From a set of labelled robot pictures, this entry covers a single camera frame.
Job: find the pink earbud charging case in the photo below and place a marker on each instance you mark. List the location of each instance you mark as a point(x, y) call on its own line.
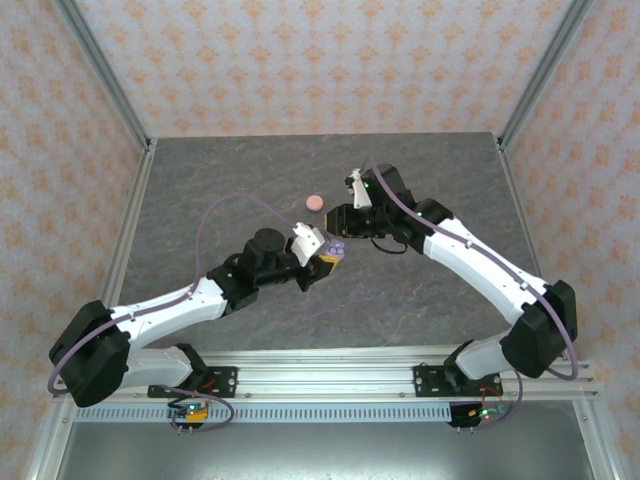
point(314, 202)

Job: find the right circuit board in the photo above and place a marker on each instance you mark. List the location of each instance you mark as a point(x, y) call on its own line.
point(487, 412)

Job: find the grey metal sheet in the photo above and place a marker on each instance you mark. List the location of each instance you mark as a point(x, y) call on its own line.
point(325, 450)

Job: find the aluminium mounting rail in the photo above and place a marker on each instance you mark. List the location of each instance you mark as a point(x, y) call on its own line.
point(325, 375)

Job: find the aluminium frame post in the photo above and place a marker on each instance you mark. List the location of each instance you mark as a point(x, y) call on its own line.
point(100, 70)
point(545, 65)

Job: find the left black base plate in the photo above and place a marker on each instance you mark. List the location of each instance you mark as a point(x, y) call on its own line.
point(225, 375)

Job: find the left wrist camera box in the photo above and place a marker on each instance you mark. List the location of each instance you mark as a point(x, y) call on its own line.
point(307, 245)

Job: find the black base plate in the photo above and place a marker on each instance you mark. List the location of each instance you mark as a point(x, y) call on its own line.
point(225, 375)
point(425, 380)

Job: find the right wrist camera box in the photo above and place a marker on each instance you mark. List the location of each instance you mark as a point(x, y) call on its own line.
point(361, 195)

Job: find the left circuit board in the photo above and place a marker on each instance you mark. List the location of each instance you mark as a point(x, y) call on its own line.
point(192, 411)

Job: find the aluminium frame leg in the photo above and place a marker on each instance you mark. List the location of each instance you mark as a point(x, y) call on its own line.
point(595, 440)
point(47, 450)

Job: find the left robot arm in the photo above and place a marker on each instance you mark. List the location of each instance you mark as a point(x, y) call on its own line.
point(165, 310)

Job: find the circuit board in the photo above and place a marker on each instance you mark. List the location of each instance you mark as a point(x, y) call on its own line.
point(192, 411)
point(487, 412)

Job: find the purple earbud charging case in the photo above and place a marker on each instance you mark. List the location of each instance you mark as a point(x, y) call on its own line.
point(338, 248)

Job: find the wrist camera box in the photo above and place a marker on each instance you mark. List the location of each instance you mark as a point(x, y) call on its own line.
point(307, 245)
point(361, 195)

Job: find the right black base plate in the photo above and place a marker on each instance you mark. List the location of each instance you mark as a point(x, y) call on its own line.
point(425, 380)

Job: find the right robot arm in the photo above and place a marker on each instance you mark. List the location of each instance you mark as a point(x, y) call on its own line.
point(475, 260)

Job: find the aluminium table side rail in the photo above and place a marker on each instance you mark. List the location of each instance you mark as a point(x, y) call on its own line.
point(132, 210)
point(516, 200)

